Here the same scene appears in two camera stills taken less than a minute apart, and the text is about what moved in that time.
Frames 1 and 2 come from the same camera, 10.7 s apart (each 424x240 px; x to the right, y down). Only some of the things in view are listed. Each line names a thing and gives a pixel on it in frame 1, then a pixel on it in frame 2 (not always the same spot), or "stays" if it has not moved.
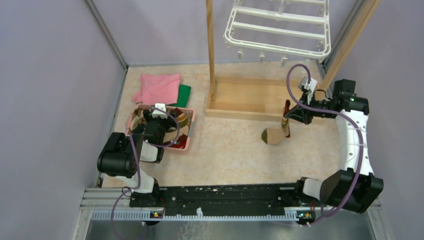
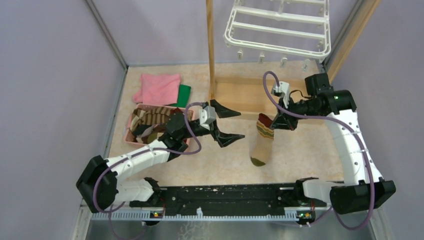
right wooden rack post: [327, 86] stays
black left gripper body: [163, 123] to [200, 130]
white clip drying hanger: [297, 29] stays
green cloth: [183, 95] stays
